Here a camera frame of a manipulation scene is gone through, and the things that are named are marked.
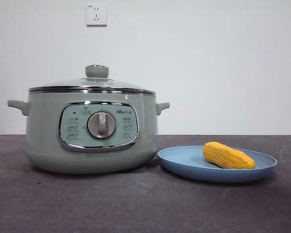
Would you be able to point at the white wall socket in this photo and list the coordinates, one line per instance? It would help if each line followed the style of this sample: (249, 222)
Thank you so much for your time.
(97, 14)

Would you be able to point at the glass lid with green knob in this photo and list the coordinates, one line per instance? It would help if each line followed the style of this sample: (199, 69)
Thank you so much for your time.
(97, 71)

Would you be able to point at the blue round plate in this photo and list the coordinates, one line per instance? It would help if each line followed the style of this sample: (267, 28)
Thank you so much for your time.
(184, 165)

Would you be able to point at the pale green electric steamer pot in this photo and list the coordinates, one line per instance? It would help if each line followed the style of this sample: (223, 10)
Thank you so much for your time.
(43, 136)

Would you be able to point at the yellow corn cob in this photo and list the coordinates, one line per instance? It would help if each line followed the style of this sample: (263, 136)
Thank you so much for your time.
(228, 156)

